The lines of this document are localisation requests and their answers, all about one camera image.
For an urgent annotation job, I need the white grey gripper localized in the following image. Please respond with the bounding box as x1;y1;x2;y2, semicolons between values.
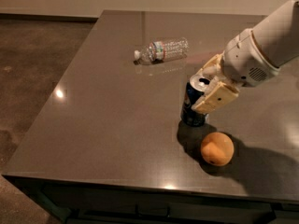
192;29;280;114

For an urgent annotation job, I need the blue pepsi can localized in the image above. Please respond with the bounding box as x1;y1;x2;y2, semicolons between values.
180;75;210;127

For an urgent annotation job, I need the clear plastic water bottle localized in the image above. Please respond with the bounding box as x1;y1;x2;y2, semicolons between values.
134;37;189;64

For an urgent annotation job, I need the orange fruit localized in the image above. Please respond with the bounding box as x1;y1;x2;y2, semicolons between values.
200;132;235;167

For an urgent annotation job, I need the dark drawer handle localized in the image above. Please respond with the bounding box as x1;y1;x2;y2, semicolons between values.
135;204;170;217

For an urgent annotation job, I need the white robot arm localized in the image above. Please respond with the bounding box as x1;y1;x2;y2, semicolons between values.
192;0;299;114

